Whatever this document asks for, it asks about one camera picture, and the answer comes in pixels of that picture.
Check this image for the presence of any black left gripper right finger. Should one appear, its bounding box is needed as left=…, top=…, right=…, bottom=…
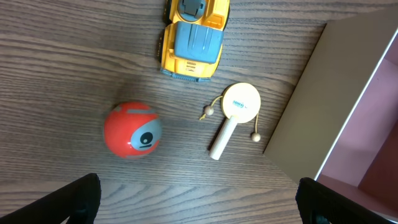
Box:
left=295, top=177, right=393, bottom=224

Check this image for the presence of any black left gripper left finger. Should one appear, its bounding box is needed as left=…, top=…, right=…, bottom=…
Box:
left=1, top=173, right=101, bottom=224

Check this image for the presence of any white cardboard box pink inside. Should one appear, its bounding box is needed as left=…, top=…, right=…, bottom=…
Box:
left=265, top=7, right=397, bottom=223

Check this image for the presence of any yellow toy truck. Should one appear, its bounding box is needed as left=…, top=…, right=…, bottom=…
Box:
left=158, top=0, right=230, bottom=82

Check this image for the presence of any red robot ball toy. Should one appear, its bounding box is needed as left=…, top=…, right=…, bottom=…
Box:
left=103, top=101, right=162, bottom=159

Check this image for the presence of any wooden pellet drum toy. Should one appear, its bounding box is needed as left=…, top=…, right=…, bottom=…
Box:
left=199, top=83, right=261, bottom=160

